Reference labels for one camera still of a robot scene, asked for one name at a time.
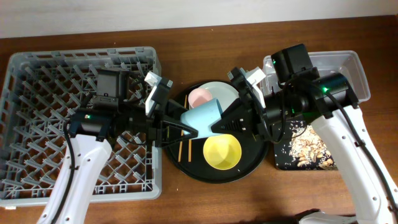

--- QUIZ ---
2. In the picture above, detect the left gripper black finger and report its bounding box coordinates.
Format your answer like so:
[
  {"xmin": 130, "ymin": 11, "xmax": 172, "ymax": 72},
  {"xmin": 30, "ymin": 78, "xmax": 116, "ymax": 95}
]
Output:
[
  {"xmin": 166, "ymin": 99, "xmax": 188, "ymax": 120},
  {"xmin": 160, "ymin": 116, "xmax": 198, "ymax": 147}
]

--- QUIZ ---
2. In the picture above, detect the pink plastic cup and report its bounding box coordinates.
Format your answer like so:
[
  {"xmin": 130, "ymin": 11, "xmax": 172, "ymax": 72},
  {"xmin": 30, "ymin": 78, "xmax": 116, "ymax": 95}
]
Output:
[{"xmin": 188, "ymin": 88, "xmax": 213, "ymax": 109}]

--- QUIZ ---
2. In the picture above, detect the light blue plastic cup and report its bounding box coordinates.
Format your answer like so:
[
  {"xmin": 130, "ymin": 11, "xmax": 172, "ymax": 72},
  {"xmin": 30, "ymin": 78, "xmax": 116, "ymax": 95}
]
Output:
[{"xmin": 180, "ymin": 98, "xmax": 223, "ymax": 139}]

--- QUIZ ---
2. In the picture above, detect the yellow plastic bowl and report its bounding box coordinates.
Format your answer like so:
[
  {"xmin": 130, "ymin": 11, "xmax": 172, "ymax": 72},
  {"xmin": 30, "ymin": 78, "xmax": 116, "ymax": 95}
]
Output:
[{"xmin": 203, "ymin": 134, "xmax": 242, "ymax": 170}]

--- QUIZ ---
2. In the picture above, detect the peanut shells and rice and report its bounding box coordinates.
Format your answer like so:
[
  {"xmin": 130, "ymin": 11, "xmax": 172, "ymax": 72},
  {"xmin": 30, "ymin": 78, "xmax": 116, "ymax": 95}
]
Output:
[{"xmin": 281, "ymin": 121, "xmax": 335, "ymax": 170}]

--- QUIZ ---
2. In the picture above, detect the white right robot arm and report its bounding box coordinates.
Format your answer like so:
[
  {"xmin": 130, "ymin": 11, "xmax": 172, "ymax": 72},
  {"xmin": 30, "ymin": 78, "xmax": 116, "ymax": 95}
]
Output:
[{"xmin": 211, "ymin": 44, "xmax": 397, "ymax": 223}]

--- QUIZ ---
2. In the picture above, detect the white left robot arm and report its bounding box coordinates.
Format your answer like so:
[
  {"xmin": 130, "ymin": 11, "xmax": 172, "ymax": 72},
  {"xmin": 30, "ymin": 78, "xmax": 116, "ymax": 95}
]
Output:
[{"xmin": 38, "ymin": 69, "xmax": 198, "ymax": 223}]

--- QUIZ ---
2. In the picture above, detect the grey dishwasher rack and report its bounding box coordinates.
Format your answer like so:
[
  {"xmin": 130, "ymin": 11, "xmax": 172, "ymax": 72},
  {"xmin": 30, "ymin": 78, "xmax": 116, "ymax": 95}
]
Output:
[{"xmin": 1, "ymin": 47, "xmax": 162, "ymax": 208}]

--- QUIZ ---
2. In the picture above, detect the pale grey round plate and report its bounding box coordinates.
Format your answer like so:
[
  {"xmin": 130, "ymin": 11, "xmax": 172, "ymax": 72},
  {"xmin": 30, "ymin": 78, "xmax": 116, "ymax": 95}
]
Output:
[{"xmin": 199, "ymin": 82, "xmax": 239, "ymax": 111}]

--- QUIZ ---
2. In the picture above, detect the round black tray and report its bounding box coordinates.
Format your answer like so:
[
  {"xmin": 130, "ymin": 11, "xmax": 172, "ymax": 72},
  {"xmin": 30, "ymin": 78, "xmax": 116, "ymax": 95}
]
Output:
[{"xmin": 161, "ymin": 80, "xmax": 271, "ymax": 184}]

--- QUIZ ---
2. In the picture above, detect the black rectangular tray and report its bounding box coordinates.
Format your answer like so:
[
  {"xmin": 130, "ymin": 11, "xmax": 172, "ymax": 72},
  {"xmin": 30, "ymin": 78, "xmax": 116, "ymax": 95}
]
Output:
[{"xmin": 271, "ymin": 119, "xmax": 340, "ymax": 171}]

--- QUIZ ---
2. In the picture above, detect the clear plastic bin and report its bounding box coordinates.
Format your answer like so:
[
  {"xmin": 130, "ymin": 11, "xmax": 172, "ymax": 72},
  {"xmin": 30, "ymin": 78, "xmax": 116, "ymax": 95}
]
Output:
[{"xmin": 259, "ymin": 50, "xmax": 371, "ymax": 103}]

